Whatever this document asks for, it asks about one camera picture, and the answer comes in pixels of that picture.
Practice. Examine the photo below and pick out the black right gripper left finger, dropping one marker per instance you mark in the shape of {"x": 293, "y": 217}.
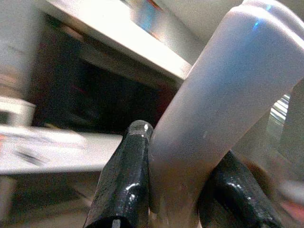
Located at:
{"x": 123, "y": 180}

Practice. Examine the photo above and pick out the white shelf board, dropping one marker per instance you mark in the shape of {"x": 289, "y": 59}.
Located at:
{"x": 114, "y": 31}

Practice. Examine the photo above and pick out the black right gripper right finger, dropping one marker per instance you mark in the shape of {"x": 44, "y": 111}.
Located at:
{"x": 235, "y": 190}

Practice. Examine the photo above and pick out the white container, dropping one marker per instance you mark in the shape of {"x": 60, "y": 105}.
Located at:
{"x": 16, "y": 111}

